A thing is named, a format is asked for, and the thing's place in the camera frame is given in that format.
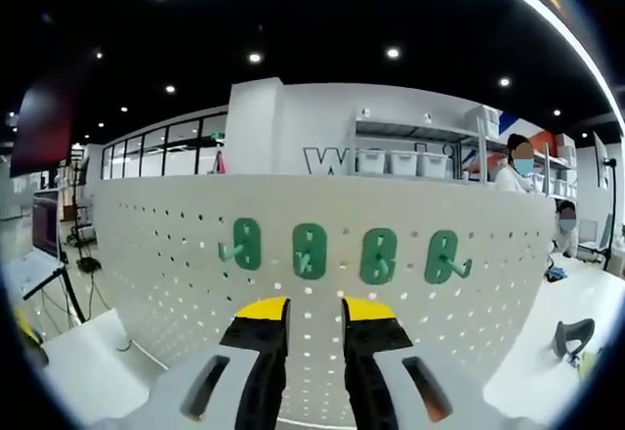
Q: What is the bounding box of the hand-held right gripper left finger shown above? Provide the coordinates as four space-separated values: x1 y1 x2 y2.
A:
163 295 293 430

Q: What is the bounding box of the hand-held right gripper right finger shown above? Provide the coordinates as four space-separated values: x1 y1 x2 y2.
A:
340 296 463 430

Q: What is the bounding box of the white perforated mounting plate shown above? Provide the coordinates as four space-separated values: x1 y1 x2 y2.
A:
92 171 559 424

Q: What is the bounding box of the laptop on tripod stand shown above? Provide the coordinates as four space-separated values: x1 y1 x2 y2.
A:
4 190 90 323

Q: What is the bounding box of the black tripod stand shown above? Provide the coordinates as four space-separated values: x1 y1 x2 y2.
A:
62 155 103 275

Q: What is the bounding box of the grey curved object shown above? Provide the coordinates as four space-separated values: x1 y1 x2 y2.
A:
551 318 597 361

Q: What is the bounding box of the white storage bin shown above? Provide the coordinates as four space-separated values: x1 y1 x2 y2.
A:
358 150 390 175
389 150 420 176
420 151 455 180

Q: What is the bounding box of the grey metal shelving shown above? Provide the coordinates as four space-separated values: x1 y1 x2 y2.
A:
354 107 504 182

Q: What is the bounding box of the shelving with white boxes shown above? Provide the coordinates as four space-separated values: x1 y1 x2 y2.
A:
531 131 580 201

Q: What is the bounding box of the monitor on black pole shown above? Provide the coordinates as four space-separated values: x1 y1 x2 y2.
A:
593 130 625 273

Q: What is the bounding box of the long ceiling light strip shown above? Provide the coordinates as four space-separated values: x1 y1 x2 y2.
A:
453 0 625 123

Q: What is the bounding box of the large dark wall screen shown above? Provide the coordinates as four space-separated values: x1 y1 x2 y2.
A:
9 65 87 180

